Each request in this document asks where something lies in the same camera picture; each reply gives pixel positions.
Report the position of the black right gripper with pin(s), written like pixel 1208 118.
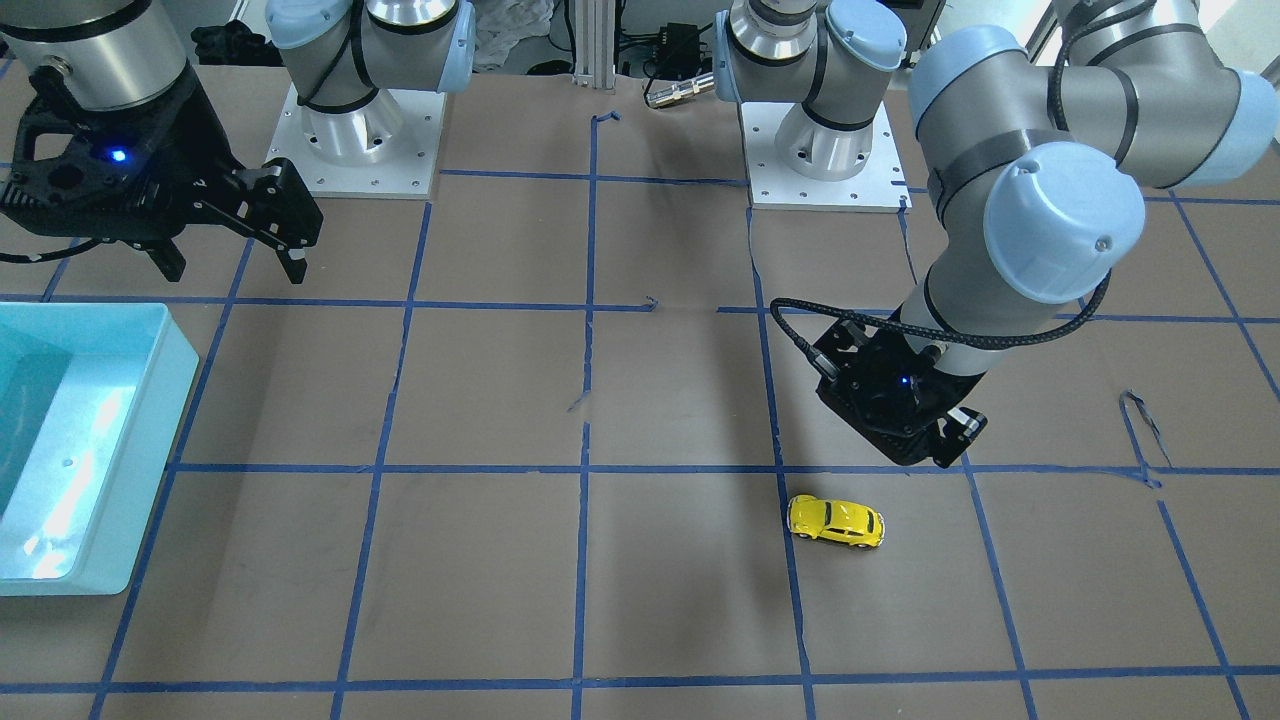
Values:
pixel 193 140

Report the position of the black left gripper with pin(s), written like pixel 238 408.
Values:
pixel 962 423

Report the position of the yellow beetle toy car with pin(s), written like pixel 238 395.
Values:
pixel 833 520

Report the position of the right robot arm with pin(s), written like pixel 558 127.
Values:
pixel 340 54

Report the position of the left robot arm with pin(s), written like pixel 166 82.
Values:
pixel 1035 173

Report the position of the black cloth bundle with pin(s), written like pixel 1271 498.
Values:
pixel 234 45

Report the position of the light blue plastic bin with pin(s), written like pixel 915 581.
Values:
pixel 92 397

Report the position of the white crumpled cloth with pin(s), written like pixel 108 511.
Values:
pixel 501 25

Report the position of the silver cylindrical connector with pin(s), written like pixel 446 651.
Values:
pixel 679 91

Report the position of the black power adapter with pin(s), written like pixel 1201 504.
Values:
pixel 678 50

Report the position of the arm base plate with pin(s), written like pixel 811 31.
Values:
pixel 387 150
pixel 795 166

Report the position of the aluminium frame post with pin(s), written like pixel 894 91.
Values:
pixel 594 35

